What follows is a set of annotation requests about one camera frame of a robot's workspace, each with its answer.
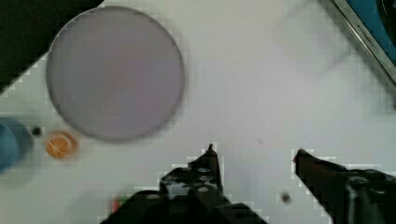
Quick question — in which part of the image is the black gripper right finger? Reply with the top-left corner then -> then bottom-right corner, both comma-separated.
293,149 -> 396,224

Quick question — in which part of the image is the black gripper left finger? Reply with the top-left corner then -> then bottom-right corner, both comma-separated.
101,146 -> 267,224

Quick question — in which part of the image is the red green strawberry toy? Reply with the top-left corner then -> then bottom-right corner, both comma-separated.
111,196 -> 128,212

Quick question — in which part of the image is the grey round plate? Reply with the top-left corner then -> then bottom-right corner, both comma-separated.
46,7 -> 186,142

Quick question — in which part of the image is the black microwave oven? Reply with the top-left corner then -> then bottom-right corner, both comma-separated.
329,0 -> 396,83

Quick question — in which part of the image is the blue bowl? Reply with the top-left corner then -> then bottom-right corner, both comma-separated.
0,119 -> 33,173

